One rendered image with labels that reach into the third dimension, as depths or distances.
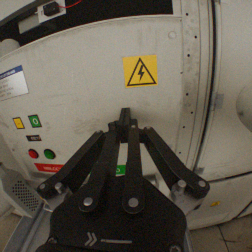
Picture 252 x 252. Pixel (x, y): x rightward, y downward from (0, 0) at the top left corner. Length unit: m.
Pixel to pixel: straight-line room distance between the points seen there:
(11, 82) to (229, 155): 0.74
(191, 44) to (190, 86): 0.12
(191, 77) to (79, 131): 0.33
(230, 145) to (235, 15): 0.43
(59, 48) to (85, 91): 0.09
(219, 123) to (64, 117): 0.45
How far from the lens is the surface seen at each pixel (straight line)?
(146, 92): 0.21
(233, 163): 0.66
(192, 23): 0.40
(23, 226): 0.61
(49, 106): 0.27
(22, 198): 0.45
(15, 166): 0.68
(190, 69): 0.38
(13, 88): 0.33
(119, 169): 0.31
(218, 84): 0.41
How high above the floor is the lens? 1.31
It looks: 26 degrees down
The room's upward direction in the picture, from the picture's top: 7 degrees counter-clockwise
